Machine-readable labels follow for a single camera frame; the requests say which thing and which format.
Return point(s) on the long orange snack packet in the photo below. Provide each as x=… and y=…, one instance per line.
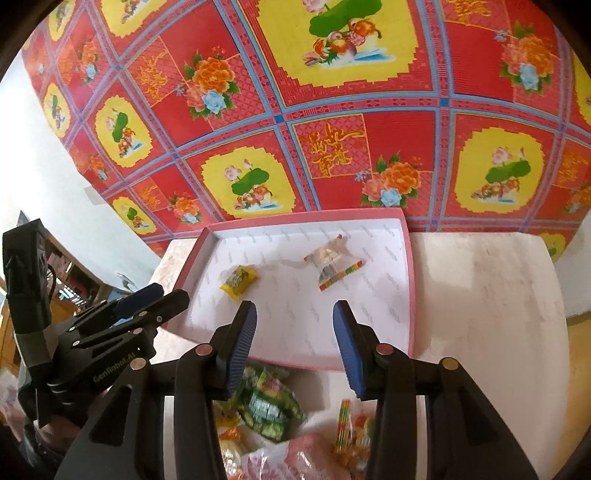
x=229, y=454

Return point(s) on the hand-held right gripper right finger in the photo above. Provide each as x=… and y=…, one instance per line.
x=348, y=350

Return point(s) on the pink cardboard box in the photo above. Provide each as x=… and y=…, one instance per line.
x=286, y=314

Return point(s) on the dark green snack packet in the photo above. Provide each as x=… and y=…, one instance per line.
x=268, y=408

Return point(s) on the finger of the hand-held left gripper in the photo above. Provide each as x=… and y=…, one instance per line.
x=173, y=302
x=138, y=297

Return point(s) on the rainbow candy strip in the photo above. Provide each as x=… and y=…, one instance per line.
x=344, y=274

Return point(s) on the wooden shelf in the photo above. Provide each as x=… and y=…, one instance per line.
x=78, y=286

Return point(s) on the red floral printed cloth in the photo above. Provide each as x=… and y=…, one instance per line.
x=392, y=69

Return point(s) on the yellow green snack packet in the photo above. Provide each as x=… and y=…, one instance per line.
x=239, y=282

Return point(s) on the rainbow candy stick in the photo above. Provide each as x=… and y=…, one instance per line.
x=344, y=424

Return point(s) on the pink snack packet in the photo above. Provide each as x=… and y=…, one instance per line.
x=300, y=459

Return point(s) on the light green patterned snack packet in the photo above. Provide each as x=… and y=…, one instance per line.
x=258, y=376

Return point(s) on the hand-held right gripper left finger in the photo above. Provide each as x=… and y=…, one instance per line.
x=242, y=346

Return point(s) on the orange clear snack packet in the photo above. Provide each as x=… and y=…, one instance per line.
x=362, y=434

